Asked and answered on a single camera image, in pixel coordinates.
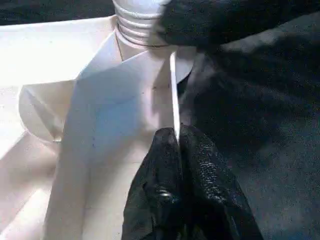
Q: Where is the white plastic table leg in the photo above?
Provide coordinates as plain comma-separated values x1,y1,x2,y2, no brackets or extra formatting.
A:
111,0,173,48

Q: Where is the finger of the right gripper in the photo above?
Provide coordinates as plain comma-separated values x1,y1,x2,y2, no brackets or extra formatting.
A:
154,0,320,49

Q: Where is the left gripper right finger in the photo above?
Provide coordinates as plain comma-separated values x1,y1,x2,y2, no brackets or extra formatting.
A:
178,124,264,240

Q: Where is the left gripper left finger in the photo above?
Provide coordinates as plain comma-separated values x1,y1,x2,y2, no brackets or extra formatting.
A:
122,127,186,240

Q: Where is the white plastic table top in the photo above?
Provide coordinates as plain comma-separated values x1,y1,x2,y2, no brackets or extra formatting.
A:
0,13,201,240

